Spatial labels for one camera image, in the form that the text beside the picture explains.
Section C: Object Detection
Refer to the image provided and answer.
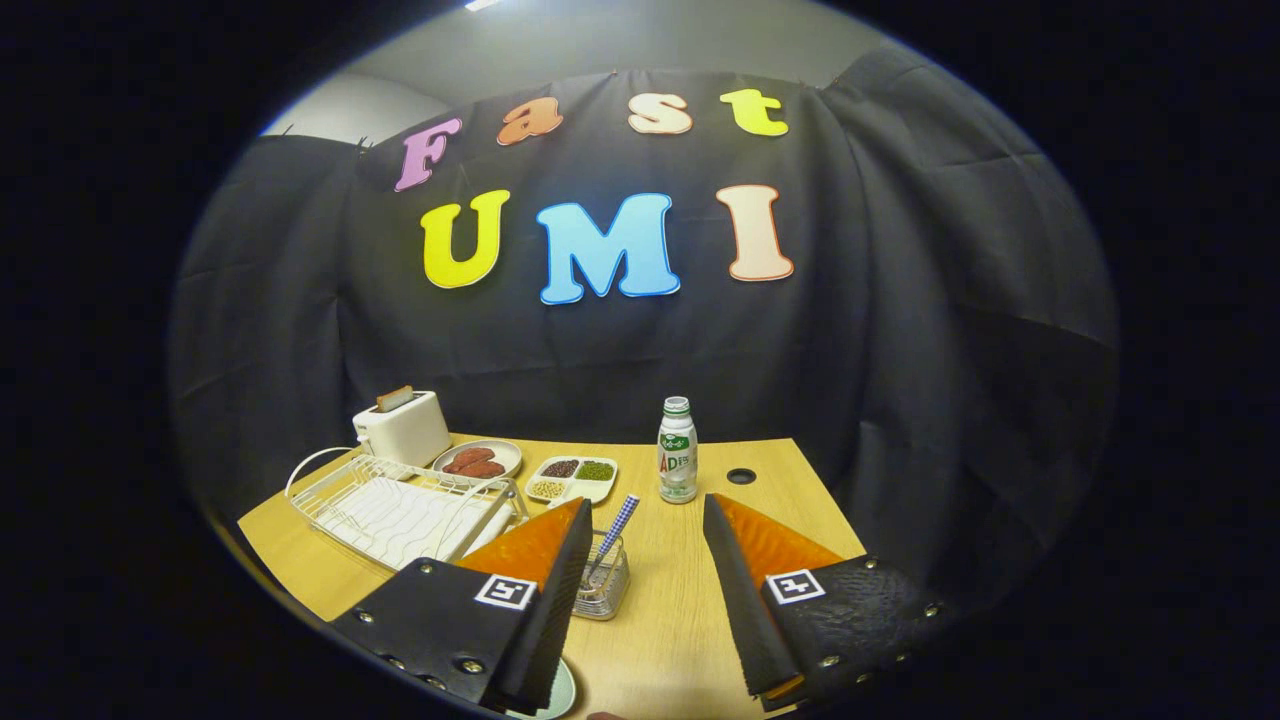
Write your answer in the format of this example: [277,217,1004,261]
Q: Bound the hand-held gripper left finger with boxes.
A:
[330,497,594,714]

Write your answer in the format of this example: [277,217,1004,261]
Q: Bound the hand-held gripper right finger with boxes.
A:
[703,492,946,713]

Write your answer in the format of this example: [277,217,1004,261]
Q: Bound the metal wire basket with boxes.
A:
[572,530,632,621]

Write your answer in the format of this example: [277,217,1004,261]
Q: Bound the pale green plate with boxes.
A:
[505,655,578,720]

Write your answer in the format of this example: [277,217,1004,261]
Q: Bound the white wire dish rack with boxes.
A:
[285,447,529,572]

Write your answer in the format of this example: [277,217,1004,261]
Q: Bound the white compartment dish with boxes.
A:
[525,456,619,507]

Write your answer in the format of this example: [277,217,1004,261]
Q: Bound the beige round plate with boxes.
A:
[432,440,524,483]

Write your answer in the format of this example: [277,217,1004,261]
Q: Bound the white green drink bottle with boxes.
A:
[657,396,699,505]

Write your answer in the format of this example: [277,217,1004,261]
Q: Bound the white toaster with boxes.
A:
[352,390,453,468]

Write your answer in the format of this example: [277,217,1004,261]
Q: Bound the black backdrop cloth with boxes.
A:
[167,45,1119,601]

